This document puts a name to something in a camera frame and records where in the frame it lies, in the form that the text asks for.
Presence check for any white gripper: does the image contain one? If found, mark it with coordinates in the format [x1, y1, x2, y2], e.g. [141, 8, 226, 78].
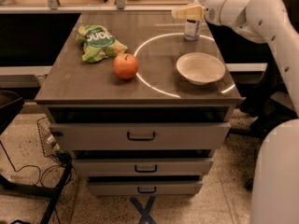
[171, 0, 235, 26]

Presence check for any clear plastic water bottle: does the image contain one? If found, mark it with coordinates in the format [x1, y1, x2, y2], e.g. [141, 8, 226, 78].
[183, 0, 207, 42]

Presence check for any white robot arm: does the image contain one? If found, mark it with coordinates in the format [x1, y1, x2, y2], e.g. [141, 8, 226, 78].
[172, 0, 299, 224]

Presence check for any white paper bowl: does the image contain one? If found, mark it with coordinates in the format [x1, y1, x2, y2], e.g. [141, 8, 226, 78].
[177, 52, 226, 85]

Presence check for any red apple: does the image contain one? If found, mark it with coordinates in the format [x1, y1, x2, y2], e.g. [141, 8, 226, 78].
[113, 53, 138, 80]

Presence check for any green chip bag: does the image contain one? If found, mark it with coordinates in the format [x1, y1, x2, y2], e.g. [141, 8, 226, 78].
[76, 25, 128, 63]

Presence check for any black office chair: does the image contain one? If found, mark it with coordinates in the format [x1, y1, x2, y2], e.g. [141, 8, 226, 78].
[230, 56, 298, 191]

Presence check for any grey drawer cabinet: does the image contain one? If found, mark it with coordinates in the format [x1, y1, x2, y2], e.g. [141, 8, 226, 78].
[36, 12, 241, 184]

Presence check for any top grey drawer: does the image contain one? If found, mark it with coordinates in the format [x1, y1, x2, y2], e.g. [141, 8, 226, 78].
[50, 122, 230, 150]

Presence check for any grey drawer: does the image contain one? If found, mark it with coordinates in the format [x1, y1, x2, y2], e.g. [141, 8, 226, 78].
[87, 181, 203, 196]
[73, 158, 214, 177]
[50, 122, 230, 150]

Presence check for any middle grey drawer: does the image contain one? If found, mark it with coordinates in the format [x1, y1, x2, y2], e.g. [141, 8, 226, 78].
[73, 158, 214, 177]

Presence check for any bottom grey drawer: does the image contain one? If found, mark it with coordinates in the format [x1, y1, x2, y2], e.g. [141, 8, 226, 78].
[87, 181, 203, 196]

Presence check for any black table left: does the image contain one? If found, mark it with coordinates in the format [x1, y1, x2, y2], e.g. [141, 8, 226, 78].
[0, 91, 73, 224]

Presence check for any blue tape cross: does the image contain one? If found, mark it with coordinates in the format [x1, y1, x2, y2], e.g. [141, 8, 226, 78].
[130, 196, 157, 224]

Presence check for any wire mesh basket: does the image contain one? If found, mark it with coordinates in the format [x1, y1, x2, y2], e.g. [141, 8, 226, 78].
[37, 117, 67, 164]

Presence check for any black floor cable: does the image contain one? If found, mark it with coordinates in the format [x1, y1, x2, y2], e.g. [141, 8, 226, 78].
[0, 139, 73, 189]

